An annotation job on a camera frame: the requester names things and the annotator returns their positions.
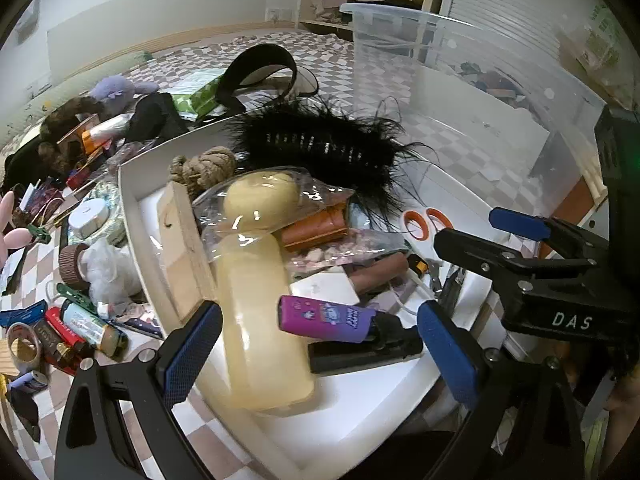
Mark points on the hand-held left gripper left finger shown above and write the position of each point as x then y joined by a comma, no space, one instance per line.
192,350

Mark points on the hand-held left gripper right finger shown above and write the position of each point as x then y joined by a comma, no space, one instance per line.
447,355

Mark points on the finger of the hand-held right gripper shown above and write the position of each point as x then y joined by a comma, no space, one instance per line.
517,222
480,255

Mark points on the black ribbed device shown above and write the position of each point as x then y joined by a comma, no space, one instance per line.
365,347

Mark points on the light wooden block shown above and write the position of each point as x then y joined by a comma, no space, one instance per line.
182,260

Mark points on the white cardboard box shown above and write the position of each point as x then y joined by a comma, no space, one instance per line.
360,400

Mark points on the purple printed bottle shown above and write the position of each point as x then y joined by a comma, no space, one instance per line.
325,317

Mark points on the yellow dome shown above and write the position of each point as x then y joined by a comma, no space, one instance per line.
260,195

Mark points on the black feather duster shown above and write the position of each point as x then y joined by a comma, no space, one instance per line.
320,140

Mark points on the metal nail clipper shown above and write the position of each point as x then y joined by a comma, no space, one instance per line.
447,287

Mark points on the yellow black utility knife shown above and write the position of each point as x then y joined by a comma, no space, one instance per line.
419,263

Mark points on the patterned flat packet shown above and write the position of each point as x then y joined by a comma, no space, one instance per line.
135,319

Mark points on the green label tube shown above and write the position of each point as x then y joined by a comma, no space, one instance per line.
92,330

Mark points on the brown cylinder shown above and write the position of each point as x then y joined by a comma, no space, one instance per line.
377,272

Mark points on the brown white cupcake plush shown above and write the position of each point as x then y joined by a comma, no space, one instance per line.
107,270

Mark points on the clear plastic storage bin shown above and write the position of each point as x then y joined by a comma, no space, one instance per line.
475,110

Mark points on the red rectangular pack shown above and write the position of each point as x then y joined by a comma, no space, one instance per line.
62,325

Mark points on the black gold-print bar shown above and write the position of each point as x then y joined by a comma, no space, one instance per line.
60,352

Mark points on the pink bead bag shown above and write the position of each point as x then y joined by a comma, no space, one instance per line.
345,252

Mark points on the white square charger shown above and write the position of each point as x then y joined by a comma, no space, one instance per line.
325,287

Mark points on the blue white battery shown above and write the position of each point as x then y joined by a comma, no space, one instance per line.
30,381

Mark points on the brown leather wallet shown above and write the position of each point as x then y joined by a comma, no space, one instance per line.
315,227

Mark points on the brown tape roll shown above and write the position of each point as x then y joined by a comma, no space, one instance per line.
25,347

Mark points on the white disc in clear wrap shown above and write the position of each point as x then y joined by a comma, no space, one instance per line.
90,215

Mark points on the blue flat tool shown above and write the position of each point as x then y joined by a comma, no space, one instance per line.
22,315

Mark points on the black sock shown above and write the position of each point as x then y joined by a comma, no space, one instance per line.
25,412

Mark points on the green clip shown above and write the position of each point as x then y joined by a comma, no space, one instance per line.
40,234

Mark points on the pink rabbit-ear stand mirror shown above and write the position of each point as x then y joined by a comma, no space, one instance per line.
12,240

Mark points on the black cloth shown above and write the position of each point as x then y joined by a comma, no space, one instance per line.
155,117

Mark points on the silver tube orange cap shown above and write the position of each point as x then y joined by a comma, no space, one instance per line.
107,127

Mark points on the green tissue box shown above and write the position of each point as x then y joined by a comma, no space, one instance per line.
200,97

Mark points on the black garment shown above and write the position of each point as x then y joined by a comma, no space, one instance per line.
20,160

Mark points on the brown fuzzy plush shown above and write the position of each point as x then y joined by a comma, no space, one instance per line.
65,120

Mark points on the purple plush toy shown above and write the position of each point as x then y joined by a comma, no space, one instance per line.
120,92

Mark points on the green bolster pillow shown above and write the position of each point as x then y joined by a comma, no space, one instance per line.
65,87

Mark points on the black beige sun visor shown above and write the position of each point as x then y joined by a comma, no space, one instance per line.
260,57

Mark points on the white hanging paper bag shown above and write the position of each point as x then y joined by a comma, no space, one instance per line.
29,22

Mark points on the white wall panel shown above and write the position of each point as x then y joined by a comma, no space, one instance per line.
160,10

